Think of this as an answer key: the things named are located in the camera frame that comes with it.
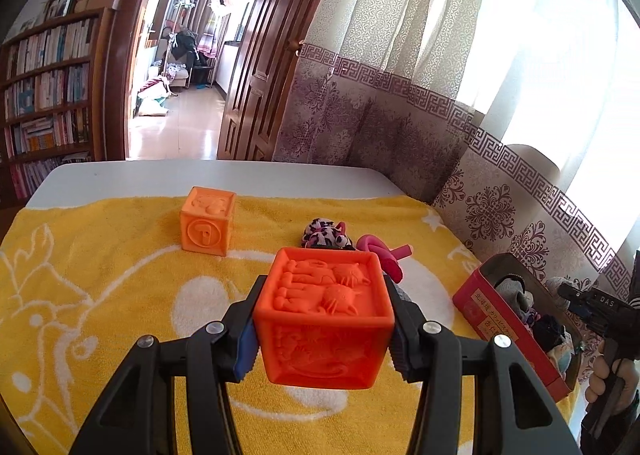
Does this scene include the rows of books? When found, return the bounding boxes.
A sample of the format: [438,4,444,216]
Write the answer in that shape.
[0,18,93,201]

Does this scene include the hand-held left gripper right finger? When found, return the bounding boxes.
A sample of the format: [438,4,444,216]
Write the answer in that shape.
[384,276,573,455]

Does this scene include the person's right hand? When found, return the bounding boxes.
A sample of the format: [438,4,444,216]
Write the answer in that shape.
[584,356,637,406]

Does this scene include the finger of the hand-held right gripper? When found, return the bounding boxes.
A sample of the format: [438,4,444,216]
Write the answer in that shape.
[557,282,597,322]

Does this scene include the framed photo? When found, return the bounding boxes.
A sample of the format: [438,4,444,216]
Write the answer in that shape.
[43,0,77,21]

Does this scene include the pile of clothes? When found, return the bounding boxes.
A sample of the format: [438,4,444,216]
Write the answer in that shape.
[137,77,172,117]

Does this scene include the pink foam stick curler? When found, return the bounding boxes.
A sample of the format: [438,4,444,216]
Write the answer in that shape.
[356,234,415,285]

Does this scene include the brown wooden door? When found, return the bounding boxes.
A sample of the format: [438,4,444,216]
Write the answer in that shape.
[217,0,352,164]

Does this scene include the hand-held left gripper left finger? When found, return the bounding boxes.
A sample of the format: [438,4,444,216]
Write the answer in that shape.
[67,274,267,455]

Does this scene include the white purple patterned curtain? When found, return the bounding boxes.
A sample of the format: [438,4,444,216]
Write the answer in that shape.
[272,0,640,303]

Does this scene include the white coat rack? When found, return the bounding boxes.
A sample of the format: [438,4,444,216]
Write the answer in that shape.
[172,0,197,86]

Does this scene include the white blue sock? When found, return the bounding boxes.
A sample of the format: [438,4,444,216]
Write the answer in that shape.
[550,335,577,377]

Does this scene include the wooden bookshelf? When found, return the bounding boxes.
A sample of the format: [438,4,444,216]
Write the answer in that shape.
[0,6,109,209]

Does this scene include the yellow patterned towel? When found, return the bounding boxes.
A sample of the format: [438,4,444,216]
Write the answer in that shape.
[0,194,583,455]

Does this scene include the chair with dark clothes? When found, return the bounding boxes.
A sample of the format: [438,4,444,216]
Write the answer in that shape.
[162,22,202,89]

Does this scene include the dark orange toy cube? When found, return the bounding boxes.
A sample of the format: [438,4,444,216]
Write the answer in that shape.
[252,246,397,391]

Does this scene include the wooden door frame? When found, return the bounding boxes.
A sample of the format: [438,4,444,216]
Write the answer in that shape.
[102,0,174,162]

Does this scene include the grey sock black cuff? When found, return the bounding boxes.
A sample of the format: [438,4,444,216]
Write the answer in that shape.
[495,274,537,317]

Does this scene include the red tin box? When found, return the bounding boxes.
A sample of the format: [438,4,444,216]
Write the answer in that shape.
[452,252,587,404]

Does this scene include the light orange toy cube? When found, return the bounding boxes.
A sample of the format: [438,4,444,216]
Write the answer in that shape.
[179,186,237,256]

